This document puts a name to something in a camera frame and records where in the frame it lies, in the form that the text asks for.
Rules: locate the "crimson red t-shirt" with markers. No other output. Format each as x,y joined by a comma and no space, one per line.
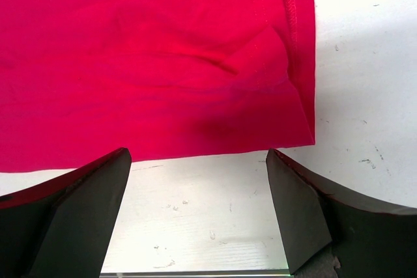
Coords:
163,78

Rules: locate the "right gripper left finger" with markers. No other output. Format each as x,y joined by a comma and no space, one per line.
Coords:
62,227

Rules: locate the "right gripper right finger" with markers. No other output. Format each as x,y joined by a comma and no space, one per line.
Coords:
328,230

